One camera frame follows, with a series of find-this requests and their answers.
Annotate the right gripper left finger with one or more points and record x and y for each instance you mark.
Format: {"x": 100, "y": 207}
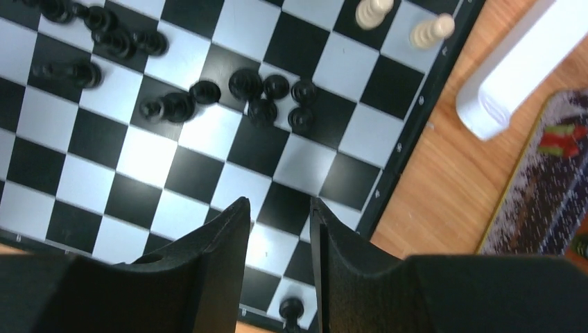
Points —
{"x": 190, "y": 285}

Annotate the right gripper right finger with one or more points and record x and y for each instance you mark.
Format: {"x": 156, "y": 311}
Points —
{"x": 362, "y": 288}

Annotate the black chess piece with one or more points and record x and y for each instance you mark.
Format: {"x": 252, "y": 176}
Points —
{"x": 291, "y": 310}

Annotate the white chess pawn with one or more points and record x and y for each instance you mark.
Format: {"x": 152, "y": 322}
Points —
{"x": 429, "y": 32}

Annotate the white chess piece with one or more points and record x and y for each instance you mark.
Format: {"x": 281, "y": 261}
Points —
{"x": 370, "y": 13}

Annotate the black white chessboard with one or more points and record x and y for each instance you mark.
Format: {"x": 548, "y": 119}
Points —
{"x": 277, "y": 101}

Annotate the gold metal tin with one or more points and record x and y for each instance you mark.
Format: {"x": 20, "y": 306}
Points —
{"x": 545, "y": 200}

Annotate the metal pole with base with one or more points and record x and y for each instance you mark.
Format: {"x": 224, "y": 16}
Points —
{"x": 536, "y": 45}

